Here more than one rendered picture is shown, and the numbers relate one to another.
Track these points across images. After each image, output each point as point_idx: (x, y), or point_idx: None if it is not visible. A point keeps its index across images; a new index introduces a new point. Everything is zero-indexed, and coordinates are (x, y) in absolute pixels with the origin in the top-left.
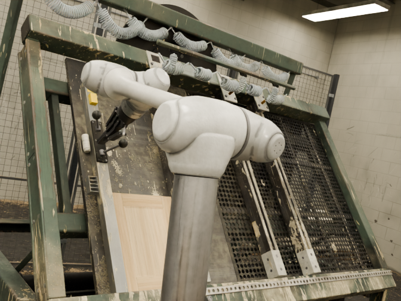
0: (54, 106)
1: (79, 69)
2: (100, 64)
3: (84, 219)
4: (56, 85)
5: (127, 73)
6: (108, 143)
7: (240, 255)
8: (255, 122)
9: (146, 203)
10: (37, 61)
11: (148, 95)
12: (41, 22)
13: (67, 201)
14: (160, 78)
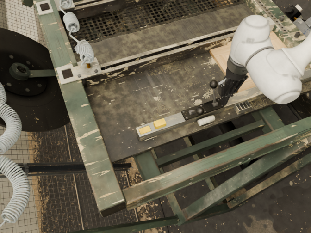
0: (170, 159)
1: (118, 147)
2: (290, 80)
3: (264, 109)
4: (147, 162)
5: (289, 51)
6: (189, 103)
7: (221, 1)
8: None
9: None
10: (151, 183)
11: None
12: (103, 194)
13: (254, 125)
14: (265, 21)
